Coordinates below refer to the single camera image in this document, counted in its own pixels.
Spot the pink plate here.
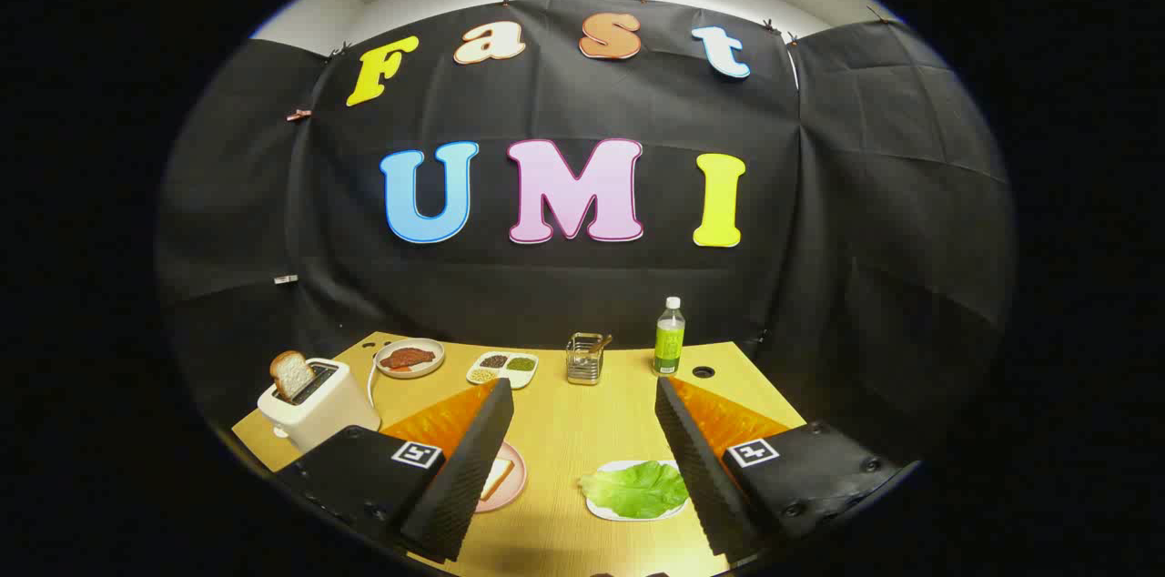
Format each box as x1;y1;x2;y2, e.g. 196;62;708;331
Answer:
473;440;528;514

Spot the white round plate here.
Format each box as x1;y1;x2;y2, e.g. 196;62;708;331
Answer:
374;338;446;379

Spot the white rounded rectangular plate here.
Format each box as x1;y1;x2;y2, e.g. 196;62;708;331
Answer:
585;459;688;522

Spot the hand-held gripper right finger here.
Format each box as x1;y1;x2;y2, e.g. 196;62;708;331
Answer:
655;375;920;560

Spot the metal wire utensil holder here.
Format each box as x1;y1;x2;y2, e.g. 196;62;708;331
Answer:
566;333;606;386

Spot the black backdrop cloth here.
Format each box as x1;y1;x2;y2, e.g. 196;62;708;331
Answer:
155;0;1016;469

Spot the toasted bread slice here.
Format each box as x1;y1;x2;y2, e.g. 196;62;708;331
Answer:
269;350;316;403

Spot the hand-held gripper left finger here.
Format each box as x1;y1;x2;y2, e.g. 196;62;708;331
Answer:
273;377;516;564

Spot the green lettuce leaf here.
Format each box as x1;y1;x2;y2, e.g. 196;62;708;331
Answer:
579;461;690;520

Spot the green label bottle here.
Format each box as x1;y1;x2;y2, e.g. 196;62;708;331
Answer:
653;297;686;377

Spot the white divided dish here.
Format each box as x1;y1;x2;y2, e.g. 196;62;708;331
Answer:
466;351;539;390

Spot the white bread slice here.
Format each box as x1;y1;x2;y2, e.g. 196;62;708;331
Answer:
480;458;515;502

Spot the white toaster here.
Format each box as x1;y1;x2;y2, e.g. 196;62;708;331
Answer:
258;359;381;454

